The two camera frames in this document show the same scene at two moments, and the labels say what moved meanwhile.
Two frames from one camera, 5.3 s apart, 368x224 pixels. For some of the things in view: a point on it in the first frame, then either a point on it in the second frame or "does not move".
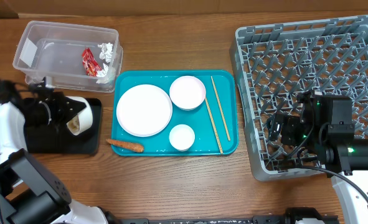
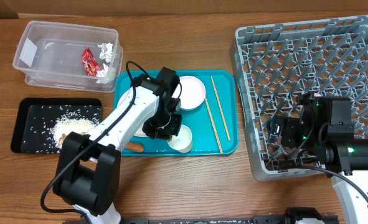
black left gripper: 62,104 -> 173,130
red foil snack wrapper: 92,67 does not move
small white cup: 182,137 does not move
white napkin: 106,52 does not move
